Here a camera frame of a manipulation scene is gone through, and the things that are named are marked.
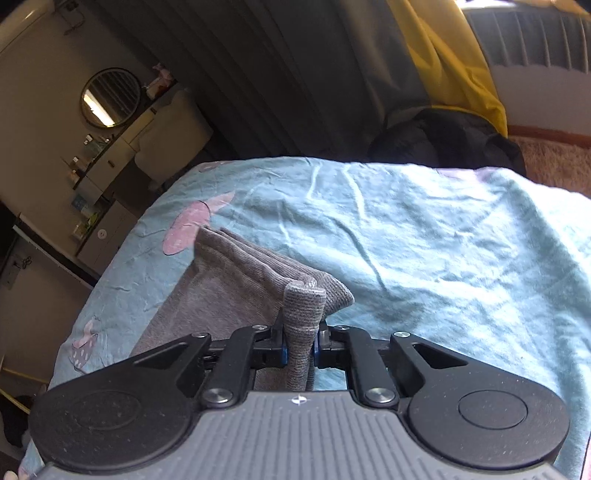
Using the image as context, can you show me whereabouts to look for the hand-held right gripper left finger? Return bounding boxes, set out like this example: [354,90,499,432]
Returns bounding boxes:
[130,308,291,409]

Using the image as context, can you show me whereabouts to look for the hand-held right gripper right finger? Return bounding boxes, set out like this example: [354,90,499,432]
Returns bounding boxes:
[312,318,459,409]

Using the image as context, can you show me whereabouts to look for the light blue printed bed sheet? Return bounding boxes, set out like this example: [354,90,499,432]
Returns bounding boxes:
[21,156,591,480]

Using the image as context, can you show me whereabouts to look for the round black-framed mirror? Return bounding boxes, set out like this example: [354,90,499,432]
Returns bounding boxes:
[81,68,141,128]

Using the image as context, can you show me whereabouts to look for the pink plush toy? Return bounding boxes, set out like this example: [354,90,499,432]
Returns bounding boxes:
[144,62,178,99]

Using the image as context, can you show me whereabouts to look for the white radiator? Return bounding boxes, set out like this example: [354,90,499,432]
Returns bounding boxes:
[462,4,591,77]

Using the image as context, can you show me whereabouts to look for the grey curtain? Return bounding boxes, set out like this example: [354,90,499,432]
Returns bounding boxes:
[90,0,432,163]

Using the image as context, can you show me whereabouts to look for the black jacket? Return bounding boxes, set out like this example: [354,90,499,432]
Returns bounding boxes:
[368,107,528,177]

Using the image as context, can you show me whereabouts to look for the white chair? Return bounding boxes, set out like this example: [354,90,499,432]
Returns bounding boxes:
[134,90,214,183]

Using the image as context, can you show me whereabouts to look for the yellow curtain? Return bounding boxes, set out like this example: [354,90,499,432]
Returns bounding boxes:
[385,0,509,138]

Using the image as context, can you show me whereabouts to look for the white drawer cabinet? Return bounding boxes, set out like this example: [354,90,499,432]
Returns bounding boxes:
[75,200,140,276]

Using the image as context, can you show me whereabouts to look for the grey pants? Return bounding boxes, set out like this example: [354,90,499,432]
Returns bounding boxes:
[129,226,355,393]

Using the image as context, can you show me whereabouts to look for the white vanity desk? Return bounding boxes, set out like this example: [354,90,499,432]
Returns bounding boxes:
[71,104,155,204]

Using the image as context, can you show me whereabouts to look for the pink rug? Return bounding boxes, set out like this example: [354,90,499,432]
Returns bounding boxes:
[507,133,591,200]

